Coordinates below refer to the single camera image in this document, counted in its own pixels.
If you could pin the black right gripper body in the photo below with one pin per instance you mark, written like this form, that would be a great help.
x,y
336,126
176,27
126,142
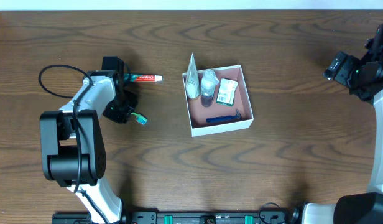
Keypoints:
x,y
345,71

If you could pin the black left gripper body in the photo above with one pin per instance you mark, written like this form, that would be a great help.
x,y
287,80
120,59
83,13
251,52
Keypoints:
x,y
124,106

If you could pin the Colgate toothpaste tube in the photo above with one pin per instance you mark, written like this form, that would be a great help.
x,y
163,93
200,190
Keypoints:
x,y
132,77

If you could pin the green white toothbrush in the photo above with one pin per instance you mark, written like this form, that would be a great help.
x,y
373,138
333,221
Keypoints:
x,y
140,118

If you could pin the white Pantene conditioner tube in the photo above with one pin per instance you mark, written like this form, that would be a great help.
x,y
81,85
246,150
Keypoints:
x,y
192,83

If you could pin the clear purple soap pump bottle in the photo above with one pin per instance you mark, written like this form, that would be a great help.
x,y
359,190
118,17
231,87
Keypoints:
x,y
208,85

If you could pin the green white soap bar box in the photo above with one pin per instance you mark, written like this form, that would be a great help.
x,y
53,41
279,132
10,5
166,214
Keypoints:
x,y
226,92

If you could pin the blue disposable razor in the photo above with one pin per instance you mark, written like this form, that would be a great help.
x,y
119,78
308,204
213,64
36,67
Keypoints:
x,y
224,118

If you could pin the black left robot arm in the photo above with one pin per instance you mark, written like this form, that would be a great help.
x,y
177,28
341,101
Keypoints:
x,y
72,146

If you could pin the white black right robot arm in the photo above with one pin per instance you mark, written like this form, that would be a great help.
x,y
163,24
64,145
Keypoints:
x,y
364,79

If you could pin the white box pink interior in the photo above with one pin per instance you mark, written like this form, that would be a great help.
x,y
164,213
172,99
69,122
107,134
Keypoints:
x,y
198,114

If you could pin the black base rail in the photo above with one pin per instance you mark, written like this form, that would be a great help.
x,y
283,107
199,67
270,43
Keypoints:
x,y
268,213

